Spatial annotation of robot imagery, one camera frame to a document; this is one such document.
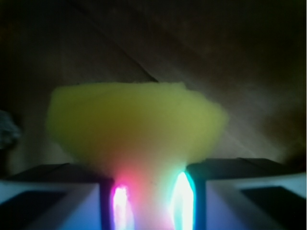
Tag brown paper bag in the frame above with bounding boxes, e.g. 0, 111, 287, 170
0, 0, 307, 177

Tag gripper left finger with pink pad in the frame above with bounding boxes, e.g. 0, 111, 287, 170
0, 163, 134, 230

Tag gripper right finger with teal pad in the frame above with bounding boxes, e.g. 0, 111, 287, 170
172, 158, 307, 230

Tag yellow-green sponge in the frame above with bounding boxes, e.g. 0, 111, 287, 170
46, 82, 229, 230

